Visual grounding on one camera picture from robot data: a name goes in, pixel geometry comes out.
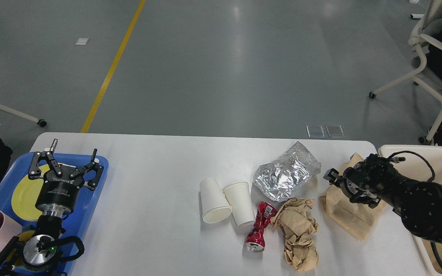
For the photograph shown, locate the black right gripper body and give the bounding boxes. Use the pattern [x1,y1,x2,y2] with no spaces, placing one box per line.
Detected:
[342,167,370,200]

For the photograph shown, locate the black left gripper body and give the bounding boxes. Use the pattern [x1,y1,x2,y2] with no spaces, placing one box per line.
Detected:
[35,181,81,215]

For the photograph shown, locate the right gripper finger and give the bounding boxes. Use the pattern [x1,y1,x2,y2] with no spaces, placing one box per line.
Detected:
[349,194,381,209]
[324,168,345,187]

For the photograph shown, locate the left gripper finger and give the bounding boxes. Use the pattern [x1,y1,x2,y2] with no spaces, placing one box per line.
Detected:
[69,148,105,191]
[28,139,63,180]

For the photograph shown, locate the yellow plastic plate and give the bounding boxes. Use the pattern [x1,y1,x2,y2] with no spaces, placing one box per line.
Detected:
[11,176,44,222]

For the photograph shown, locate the brown paper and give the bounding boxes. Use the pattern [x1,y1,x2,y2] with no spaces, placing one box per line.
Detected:
[270,198,319,271]

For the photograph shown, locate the dark teal mug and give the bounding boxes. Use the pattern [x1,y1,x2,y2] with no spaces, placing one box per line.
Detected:
[14,224,35,267]

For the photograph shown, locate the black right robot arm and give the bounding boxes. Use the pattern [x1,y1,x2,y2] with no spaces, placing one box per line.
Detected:
[324,151,442,268]

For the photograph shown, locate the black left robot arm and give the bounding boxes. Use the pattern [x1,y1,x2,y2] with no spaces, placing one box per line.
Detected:
[0,140,108,276]

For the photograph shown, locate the crumpled silver foil bag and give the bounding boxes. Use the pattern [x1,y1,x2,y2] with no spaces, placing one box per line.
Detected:
[252,141,321,202]

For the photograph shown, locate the beige plastic bin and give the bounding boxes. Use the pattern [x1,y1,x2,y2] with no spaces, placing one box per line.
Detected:
[378,145,442,276]

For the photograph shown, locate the white paper cup right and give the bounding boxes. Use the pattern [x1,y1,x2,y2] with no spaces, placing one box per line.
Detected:
[223,182,255,227]

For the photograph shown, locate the white paper cup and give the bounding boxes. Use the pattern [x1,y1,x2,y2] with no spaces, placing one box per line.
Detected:
[200,177,232,224]
[223,182,255,227]

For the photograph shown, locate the crushed red soda can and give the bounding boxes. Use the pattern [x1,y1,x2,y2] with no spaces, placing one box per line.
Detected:
[244,202,277,253]

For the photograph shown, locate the white paper cup left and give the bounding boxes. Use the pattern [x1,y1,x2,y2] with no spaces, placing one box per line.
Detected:
[200,177,232,224]

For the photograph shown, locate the white office chair right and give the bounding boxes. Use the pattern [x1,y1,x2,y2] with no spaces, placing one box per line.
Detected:
[368,0,442,145]

